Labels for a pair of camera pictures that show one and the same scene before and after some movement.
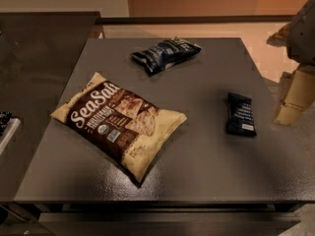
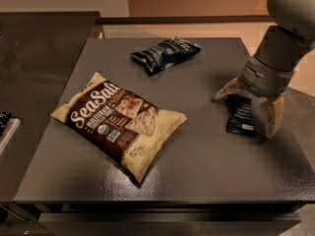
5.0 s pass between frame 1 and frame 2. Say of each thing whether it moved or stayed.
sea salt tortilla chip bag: stayed
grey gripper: moved
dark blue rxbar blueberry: stayed
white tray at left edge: stayed
